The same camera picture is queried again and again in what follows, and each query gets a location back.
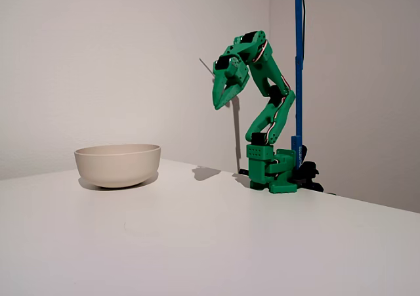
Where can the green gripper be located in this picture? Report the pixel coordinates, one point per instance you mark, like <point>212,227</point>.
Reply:
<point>224,86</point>

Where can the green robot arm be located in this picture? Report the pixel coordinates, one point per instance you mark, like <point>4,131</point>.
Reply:
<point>262,73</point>

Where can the black table clamp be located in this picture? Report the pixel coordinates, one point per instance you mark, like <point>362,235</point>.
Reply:
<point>308,173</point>

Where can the beige round bowl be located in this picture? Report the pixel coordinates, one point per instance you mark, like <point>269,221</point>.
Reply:
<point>118,166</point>

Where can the blue camera pole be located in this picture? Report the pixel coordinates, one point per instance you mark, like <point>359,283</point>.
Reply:
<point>298,79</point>

